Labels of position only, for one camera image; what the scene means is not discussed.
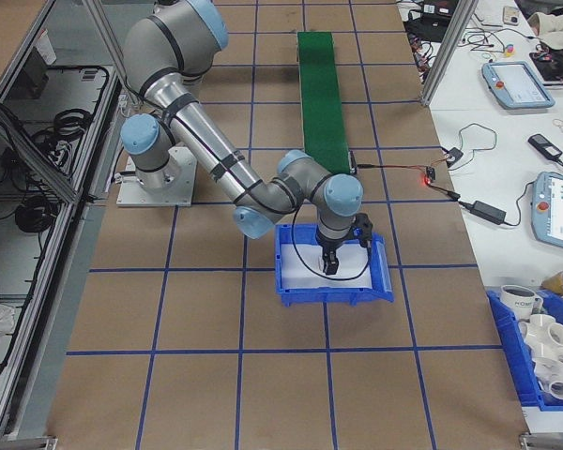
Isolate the white paper sheet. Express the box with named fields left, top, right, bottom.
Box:
left=281, top=241, right=374, bottom=290

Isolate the blue plastic bin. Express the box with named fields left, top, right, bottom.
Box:
left=273, top=223, right=395, bottom=308

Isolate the green conveyor belt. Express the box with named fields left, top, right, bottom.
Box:
left=294, top=30, right=358, bottom=175

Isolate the long black power adapter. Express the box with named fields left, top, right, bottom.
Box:
left=471, top=200, right=508, bottom=224

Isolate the white printed mug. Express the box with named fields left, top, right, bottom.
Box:
left=499, top=284, right=545, bottom=321

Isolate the dark blue storage bin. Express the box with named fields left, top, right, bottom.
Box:
left=486, top=286, right=563, bottom=413

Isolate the white PVC pipe fitting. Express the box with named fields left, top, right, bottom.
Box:
left=532, top=355, right=563, bottom=400
left=518, top=313, right=563, bottom=362

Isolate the blue grey teach pendant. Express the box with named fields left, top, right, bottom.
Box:
left=481, top=60, right=557, bottom=112
left=527, top=171, right=563, bottom=257

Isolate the black handheld remote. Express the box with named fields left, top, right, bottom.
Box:
left=527, top=133, right=563, bottom=163

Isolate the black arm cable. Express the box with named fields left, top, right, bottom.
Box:
left=290, top=201, right=374, bottom=283

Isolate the red black conveyor power cable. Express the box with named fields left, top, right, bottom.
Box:
left=356, top=161, right=426, bottom=177

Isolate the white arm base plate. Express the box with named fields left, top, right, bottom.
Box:
left=115, top=145, right=199, bottom=207

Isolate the aluminium upright post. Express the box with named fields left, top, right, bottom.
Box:
left=419, top=0, right=473, bottom=107

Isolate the black cable coil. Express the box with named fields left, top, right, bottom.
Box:
left=53, top=108, right=93, bottom=138
left=16, top=194, right=53, bottom=233

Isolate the V-shaped metal bar frame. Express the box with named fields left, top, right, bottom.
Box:
left=0, top=0, right=128, bottom=437

